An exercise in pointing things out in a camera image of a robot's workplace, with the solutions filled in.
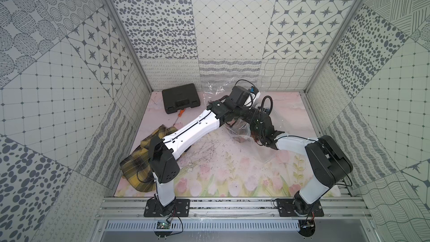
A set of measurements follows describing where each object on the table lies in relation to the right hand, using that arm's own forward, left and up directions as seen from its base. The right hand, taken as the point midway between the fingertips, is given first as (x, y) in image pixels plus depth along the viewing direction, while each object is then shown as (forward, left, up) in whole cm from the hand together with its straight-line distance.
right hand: (251, 121), depth 96 cm
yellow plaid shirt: (-28, +58, -1) cm, 65 cm away
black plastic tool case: (+20, +45, -1) cm, 49 cm away
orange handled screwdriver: (+10, +45, -6) cm, 46 cm away
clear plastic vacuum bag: (-14, +8, +11) cm, 20 cm away
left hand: (-12, -2, +21) cm, 24 cm away
